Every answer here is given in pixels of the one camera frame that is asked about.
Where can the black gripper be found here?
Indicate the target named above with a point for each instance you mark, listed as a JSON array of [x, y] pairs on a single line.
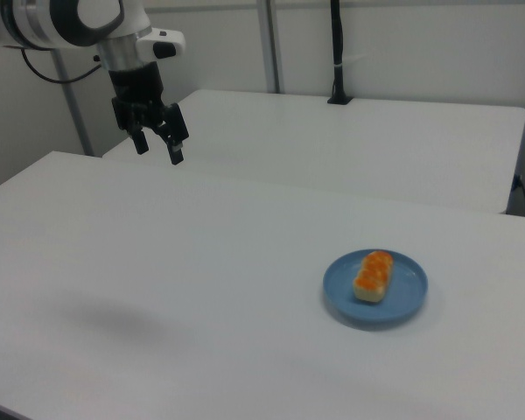
[[135, 83]]

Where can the orange glazed bread loaf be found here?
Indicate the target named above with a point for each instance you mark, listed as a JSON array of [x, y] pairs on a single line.
[[372, 275]]

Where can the black camera stand pole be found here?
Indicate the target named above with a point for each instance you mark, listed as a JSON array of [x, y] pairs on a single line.
[[339, 44]]

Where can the grey aluminium frame post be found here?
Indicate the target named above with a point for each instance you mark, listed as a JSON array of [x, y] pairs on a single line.
[[270, 44], [72, 109]]

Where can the blue round plate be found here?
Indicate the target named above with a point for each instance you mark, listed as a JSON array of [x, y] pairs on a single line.
[[404, 297]]

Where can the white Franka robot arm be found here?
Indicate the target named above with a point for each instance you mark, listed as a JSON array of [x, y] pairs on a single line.
[[127, 17]]

